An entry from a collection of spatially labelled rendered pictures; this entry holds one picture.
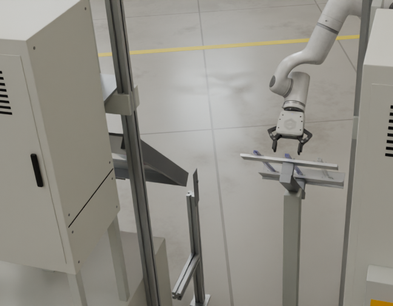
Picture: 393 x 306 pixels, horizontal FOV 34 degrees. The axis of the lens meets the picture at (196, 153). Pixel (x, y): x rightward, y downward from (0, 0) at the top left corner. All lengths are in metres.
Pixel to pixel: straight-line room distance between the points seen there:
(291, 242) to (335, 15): 0.89
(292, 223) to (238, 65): 3.08
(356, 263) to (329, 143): 2.82
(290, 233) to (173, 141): 2.00
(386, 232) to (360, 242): 0.07
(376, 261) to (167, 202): 2.40
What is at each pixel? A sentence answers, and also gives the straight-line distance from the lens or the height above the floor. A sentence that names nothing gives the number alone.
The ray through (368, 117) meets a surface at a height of 1.60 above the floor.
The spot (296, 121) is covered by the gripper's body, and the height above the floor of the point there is 1.06.
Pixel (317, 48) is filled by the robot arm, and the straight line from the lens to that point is 2.47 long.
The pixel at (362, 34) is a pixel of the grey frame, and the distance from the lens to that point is 1.72.
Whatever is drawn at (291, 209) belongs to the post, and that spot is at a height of 0.75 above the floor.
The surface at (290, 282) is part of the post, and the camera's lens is 2.73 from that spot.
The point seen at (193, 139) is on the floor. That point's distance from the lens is 4.41.
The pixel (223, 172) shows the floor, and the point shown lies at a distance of 4.05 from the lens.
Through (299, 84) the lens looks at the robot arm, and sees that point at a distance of 2.49.
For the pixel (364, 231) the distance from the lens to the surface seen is 1.51.
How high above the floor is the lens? 2.25
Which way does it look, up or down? 32 degrees down
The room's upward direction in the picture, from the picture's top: 4 degrees counter-clockwise
